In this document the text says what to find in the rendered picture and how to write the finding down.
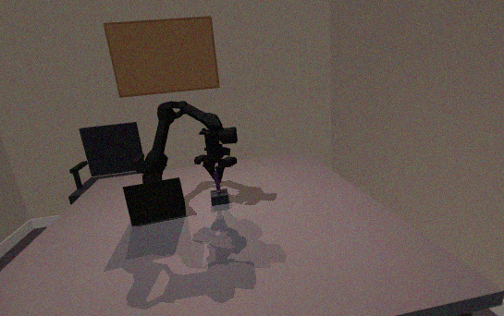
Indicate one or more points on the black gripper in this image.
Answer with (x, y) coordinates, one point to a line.
(214, 156)

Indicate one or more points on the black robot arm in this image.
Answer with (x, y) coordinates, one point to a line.
(155, 161)

